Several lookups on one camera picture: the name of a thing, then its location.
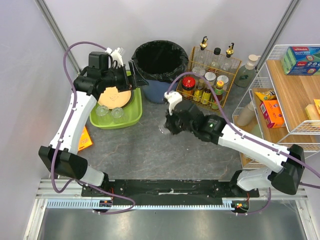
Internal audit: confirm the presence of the beige plate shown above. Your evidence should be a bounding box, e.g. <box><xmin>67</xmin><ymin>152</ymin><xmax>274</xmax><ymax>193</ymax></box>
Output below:
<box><xmin>97</xmin><ymin>87</ymin><xmax>132</xmax><ymax>109</ymax></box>

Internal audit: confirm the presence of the clear glass cup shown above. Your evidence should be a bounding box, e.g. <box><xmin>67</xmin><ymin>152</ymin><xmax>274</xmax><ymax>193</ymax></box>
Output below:
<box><xmin>158</xmin><ymin>119</ymin><xmax>171</xmax><ymax>135</ymax></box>
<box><xmin>95</xmin><ymin>105</ymin><xmax>111</xmax><ymax>125</ymax></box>
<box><xmin>111</xmin><ymin>107</ymin><xmax>126</xmax><ymax>124</ymax></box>

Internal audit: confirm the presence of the small brown bottle tan cap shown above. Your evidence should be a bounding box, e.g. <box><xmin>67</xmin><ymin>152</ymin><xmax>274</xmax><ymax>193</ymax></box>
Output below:
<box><xmin>193</xmin><ymin>78</ymin><xmax>205</xmax><ymax>102</ymax></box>

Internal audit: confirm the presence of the red lid sauce jar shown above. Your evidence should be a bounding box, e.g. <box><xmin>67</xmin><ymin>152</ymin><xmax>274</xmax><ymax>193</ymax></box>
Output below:
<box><xmin>181</xmin><ymin>76</ymin><xmax>196</xmax><ymax>98</ymax></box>

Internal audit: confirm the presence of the green red sauce bottle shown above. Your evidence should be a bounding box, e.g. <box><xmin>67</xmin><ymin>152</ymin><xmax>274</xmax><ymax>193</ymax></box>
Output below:
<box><xmin>211</xmin><ymin>80</ymin><xmax>224</xmax><ymax>110</ymax></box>

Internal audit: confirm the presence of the silver lid spice jar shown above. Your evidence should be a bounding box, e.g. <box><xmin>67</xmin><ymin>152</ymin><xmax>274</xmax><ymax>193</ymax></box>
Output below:
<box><xmin>192</xmin><ymin>66</ymin><xmax>206</xmax><ymax>78</ymax></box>

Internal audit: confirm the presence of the blue label silver lid jar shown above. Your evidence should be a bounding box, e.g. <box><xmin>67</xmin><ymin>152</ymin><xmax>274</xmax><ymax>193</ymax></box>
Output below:
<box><xmin>216</xmin><ymin>74</ymin><xmax>230</xmax><ymax>92</ymax></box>

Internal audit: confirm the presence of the glass oil bottle gold spout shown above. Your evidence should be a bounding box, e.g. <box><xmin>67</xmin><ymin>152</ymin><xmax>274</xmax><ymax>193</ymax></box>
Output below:
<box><xmin>220</xmin><ymin>42</ymin><xmax>235</xmax><ymax>72</ymax></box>

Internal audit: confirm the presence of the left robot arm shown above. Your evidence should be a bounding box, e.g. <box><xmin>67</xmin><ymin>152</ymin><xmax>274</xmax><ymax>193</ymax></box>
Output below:
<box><xmin>38</xmin><ymin>51</ymin><xmax>148</xmax><ymax>190</ymax></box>

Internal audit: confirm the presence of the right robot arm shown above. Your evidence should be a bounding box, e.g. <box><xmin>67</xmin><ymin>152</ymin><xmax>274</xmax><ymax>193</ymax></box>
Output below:
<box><xmin>165</xmin><ymin>100</ymin><xmax>305</xmax><ymax>195</ymax></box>

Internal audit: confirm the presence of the blue trash bin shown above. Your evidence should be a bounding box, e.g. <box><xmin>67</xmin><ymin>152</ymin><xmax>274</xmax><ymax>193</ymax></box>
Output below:
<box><xmin>142</xmin><ymin>79</ymin><xmax>171</xmax><ymax>104</ymax></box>

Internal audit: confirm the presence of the black trash bag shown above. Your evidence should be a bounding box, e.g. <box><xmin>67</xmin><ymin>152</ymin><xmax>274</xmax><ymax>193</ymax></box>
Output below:
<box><xmin>131</xmin><ymin>40</ymin><xmax>189</xmax><ymax>83</ymax></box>

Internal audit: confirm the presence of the green plastic basin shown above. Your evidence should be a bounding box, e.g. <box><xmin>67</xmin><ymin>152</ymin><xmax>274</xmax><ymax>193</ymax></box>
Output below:
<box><xmin>89</xmin><ymin>71</ymin><xmax>143</xmax><ymax>130</ymax></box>

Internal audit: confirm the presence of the black cap glass bottle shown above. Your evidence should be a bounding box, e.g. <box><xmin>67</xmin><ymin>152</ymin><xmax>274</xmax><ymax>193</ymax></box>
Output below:
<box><xmin>210</xmin><ymin>47</ymin><xmax>221</xmax><ymax>74</ymax></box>

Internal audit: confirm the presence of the cream pump soap bottle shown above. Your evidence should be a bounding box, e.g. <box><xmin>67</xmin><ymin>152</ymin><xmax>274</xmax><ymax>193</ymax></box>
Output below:
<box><xmin>234</xmin><ymin>54</ymin><xmax>261</xmax><ymax>88</ymax></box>

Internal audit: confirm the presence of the orange purple box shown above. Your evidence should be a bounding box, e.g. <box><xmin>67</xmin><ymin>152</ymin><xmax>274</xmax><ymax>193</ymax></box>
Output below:
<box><xmin>259</xmin><ymin>100</ymin><xmax>285</xmax><ymax>129</ymax></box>

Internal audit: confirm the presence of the yellow snack bag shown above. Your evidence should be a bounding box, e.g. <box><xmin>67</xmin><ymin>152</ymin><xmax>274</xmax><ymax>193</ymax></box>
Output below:
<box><xmin>255</xmin><ymin>90</ymin><xmax>277</xmax><ymax>101</ymax></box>

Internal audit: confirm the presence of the blue sponge package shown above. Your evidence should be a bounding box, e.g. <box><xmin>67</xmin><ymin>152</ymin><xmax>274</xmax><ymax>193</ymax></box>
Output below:
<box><xmin>281</xmin><ymin>46</ymin><xmax>320</xmax><ymax>76</ymax></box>

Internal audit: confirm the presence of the yellow sponge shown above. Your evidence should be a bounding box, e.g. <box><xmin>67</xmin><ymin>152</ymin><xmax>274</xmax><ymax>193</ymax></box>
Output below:
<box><xmin>304</xmin><ymin>99</ymin><xmax>320</xmax><ymax>121</ymax></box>

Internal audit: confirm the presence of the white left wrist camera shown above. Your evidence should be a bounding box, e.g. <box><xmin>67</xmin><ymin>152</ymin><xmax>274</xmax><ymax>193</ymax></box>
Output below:
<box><xmin>105</xmin><ymin>47</ymin><xmax>124</xmax><ymax>67</ymax></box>

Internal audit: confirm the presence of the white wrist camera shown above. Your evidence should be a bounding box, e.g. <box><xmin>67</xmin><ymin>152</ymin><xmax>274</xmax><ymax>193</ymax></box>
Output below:
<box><xmin>105</xmin><ymin>47</ymin><xmax>124</xmax><ymax>67</ymax></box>
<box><xmin>164</xmin><ymin>91</ymin><xmax>183</xmax><ymax>115</ymax></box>

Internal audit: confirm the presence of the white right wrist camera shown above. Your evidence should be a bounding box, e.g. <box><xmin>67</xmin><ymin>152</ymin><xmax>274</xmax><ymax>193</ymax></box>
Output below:
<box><xmin>164</xmin><ymin>91</ymin><xmax>183</xmax><ymax>115</ymax></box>

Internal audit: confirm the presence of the yellow wire basket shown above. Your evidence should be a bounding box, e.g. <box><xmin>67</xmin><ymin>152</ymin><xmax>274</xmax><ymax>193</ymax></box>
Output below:
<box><xmin>175</xmin><ymin>42</ymin><xmax>241</xmax><ymax>112</ymax></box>

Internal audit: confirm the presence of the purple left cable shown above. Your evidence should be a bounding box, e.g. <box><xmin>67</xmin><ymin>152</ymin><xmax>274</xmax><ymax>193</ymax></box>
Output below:
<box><xmin>51</xmin><ymin>41</ymin><xmax>136</xmax><ymax>215</ymax></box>

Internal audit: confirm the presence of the purple cable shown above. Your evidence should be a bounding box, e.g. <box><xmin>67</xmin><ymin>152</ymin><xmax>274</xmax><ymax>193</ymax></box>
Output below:
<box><xmin>51</xmin><ymin>41</ymin><xmax>136</xmax><ymax>215</ymax></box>
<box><xmin>167</xmin><ymin>72</ymin><xmax>320</xmax><ymax>216</ymax></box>

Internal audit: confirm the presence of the black mounting base plate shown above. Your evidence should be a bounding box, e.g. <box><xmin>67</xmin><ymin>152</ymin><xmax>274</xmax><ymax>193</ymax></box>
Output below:
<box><xmin>81</xmin><ymin>178</ymin><xmax>261</xmax><ymax>201</ymax></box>

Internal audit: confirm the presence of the white wire shelf rack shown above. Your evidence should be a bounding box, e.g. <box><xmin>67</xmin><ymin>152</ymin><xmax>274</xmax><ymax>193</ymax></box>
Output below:
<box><xmin>232</xmin><ymin>44</ymin><xmax>320</xmax><ymax>159</ymax></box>

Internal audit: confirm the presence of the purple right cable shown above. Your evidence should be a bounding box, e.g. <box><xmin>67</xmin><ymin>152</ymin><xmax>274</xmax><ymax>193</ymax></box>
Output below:
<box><xmin>167</xmin><ymin>72</ymin><xmax>320</xmax><ymax>216</ymax></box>

